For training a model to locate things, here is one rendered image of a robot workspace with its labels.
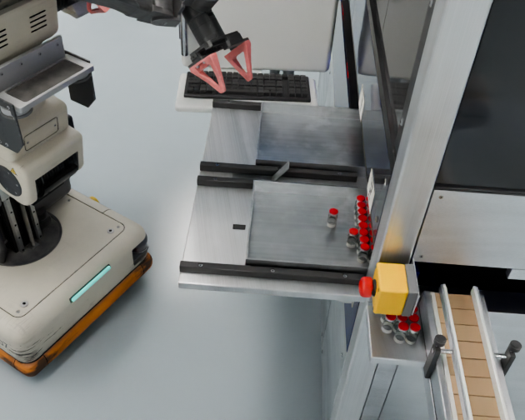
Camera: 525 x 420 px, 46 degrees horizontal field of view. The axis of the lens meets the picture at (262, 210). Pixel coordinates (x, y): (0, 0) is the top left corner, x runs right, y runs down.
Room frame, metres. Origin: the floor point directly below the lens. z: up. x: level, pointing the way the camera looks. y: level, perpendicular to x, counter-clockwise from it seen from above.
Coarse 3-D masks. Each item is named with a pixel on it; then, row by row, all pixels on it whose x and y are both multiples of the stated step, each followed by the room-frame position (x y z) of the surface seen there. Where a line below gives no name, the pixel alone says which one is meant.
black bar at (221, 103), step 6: (216, 102) 1.50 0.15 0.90; (222, 102) 1.50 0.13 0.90; (228, 102) 1.50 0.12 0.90; (234, 102) 1.50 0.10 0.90; (240, 102) 1.50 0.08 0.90; (246, 102) 1.51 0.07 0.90; (252, 102) 1.51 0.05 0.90; (258, 102) 1.51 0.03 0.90; (234, 108) 1.50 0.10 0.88; (240, 108) 1.50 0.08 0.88; (246, 108) 1.50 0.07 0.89; (252, 108) 1.50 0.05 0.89; (258, 108) 1.50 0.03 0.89
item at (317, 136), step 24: (264, 120) 1.45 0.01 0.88; (288, 120) 1.46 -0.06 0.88; (312, 120) 1.47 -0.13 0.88; (336, 120) 1.48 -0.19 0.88; (264, 144) 1.34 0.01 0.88; (288, 144) 1.35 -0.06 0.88; (312, 144) 1.36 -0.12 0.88; (336, 144) 1.36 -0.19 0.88; (360, 144) 1.37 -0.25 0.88; (312, 168) 1.23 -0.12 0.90; (336, 168) 1.23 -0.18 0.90; (360, 168) 1.23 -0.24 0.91
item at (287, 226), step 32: (256, 192) 1.14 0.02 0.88; (288, 192) 1.15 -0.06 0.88; (320, 192) 1.15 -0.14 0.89; (352, 192) 1.15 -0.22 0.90; (256, 224) 1.03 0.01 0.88; (288, 224) 1.04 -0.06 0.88; (320, 224) 1.05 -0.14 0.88; (352, 224) 1.06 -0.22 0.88; (256, 256) 0.93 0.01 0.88; (288, 256) 0.94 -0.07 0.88; (320, 256) 0.95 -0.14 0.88; (352, 256) 0.95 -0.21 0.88
